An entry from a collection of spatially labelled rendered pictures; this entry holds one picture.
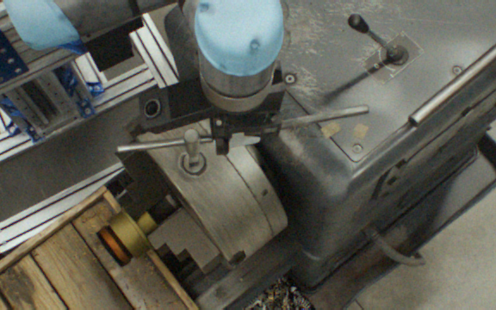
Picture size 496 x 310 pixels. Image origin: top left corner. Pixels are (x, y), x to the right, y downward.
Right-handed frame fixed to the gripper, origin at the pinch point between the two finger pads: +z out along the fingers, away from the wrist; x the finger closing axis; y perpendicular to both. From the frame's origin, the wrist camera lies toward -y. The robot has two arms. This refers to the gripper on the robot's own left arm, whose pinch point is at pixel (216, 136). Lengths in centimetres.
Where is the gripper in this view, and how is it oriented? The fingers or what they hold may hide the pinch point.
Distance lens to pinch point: 89.4
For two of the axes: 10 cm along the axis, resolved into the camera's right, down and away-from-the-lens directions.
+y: 9.9, -1.2, 0.7
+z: -0.4, 2.6, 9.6
